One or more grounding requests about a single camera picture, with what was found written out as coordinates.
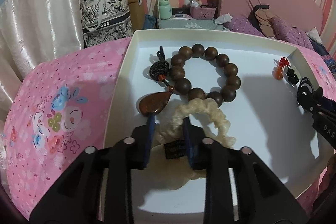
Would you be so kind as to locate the white shallow cardboard box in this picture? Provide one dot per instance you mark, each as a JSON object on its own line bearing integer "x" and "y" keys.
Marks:
{"x": 264, "y": 114}

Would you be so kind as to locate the brown cardboard box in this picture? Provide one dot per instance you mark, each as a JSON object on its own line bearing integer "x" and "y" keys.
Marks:
{"x": 137, "y": 14}

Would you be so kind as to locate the cream satin scrunchie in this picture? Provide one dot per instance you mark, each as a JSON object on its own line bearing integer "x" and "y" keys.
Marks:
{"x": 177, "y": 153}

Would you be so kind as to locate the nightstand with green cloth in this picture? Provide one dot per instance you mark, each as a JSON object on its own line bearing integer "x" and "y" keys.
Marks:
{"x": 196, "y": 24}

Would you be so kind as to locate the green water bottle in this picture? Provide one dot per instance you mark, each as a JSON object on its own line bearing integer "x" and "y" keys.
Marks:
{"x": 164, "y": 9}

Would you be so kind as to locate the black white floral tote bag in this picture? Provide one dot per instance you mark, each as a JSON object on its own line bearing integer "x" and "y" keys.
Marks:
{"x": 105, "y": 20}

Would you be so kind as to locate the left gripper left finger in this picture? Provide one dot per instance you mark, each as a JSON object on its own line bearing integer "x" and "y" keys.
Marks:
{"x": 96, "y": 187}

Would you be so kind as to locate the dark blue patterned blanket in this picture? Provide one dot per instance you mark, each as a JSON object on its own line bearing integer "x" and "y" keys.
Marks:
{"x": 321, "y": 50}

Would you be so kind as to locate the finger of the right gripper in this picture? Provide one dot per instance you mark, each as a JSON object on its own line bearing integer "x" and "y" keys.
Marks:
{"x": 315, "y": 108}
{"x": 328, "y": 104}

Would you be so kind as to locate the purple dotted pillow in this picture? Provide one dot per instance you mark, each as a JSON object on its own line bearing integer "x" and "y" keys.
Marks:
{"x": 277, "y": 29}

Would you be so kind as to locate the white tissue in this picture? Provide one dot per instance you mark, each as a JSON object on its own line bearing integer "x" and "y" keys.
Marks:
{"x": 223, "y": 19}

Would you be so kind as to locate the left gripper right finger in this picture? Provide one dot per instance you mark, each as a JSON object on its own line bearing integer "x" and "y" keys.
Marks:
{"x": 240, "y": 188}

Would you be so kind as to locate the orange gourd pendant red knot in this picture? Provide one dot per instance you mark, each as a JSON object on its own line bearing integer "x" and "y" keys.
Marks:
{"x": 278, "y": 70}

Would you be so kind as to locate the pink floral bedspread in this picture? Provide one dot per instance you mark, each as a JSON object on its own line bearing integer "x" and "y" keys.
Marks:
{"x": 61, "y": 108}

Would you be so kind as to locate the black plastic hair claw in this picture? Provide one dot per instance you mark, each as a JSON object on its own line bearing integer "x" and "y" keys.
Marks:
{"x": 307, "y": 95}

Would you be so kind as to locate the black beige bag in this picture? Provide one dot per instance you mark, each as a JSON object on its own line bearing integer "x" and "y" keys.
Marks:
{"x": 261, "y": 18}

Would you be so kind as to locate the cream satin curtain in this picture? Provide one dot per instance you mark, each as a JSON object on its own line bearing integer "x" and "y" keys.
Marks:
{"x": 32, "y": 32}

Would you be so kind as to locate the pink plastic basket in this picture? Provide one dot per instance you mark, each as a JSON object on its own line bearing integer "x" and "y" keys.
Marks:
{"x": 204, "y": 12}

